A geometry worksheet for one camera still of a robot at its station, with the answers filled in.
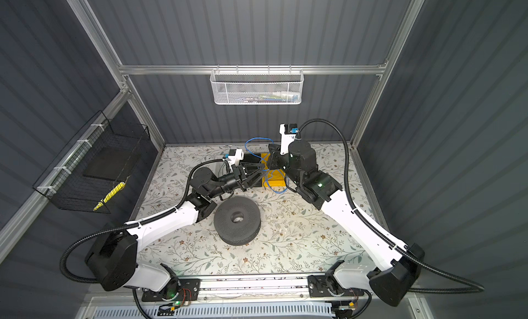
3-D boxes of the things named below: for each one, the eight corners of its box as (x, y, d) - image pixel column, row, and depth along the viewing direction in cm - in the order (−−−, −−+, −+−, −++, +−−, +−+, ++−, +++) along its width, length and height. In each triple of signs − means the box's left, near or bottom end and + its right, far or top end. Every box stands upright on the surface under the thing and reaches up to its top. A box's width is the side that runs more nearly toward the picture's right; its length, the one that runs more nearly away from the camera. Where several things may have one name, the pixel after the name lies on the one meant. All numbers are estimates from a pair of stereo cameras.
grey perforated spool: (213, 245, 86) (210, 239, 80) (220, 204, 98) (217, 196, 93) (260, 245, 86) (259, 238, 80) (261, 203, 98) (260, 196, 93)
